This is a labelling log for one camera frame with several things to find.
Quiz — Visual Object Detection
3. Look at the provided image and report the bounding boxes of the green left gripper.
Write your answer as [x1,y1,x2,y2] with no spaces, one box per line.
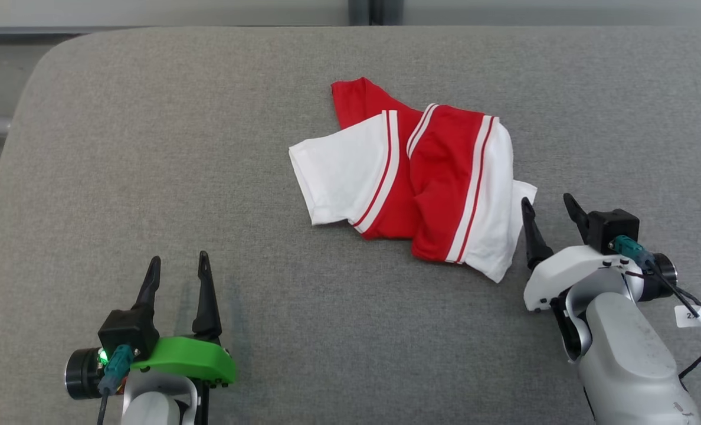
[130,250,237,388]

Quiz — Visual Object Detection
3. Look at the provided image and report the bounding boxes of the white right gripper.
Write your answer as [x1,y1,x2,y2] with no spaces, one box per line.
[520,192,644,312]

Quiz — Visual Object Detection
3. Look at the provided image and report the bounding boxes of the red shirt white sleeves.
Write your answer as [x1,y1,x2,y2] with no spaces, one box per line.
[289,77,538,284]

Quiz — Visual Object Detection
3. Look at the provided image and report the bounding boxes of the grey fabric sofa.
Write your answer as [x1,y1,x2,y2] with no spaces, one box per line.
[0,25,701,425]

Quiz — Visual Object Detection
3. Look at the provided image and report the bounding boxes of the teal right camera connector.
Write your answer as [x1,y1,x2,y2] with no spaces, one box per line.
[608,235,656,267]

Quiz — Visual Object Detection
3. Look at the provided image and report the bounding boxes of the teal camera connector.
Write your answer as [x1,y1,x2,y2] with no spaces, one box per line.
[608,235,656,267]
[97,344,135,396]

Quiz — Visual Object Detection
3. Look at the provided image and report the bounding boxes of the teal left camera connector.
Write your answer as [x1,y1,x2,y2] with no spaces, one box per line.
[97,344,135,396]

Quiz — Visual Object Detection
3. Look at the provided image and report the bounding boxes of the white cable label tag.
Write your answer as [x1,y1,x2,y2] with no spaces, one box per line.
[674,304,701,338]

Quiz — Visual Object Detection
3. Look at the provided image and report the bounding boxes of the grey partition post rounded foot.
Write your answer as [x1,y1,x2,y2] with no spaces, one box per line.
[348,0,372,26]
[369,0,404,26]

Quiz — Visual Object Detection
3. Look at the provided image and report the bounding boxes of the grey baseboard rail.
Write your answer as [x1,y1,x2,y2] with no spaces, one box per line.
[0,26,115,37]

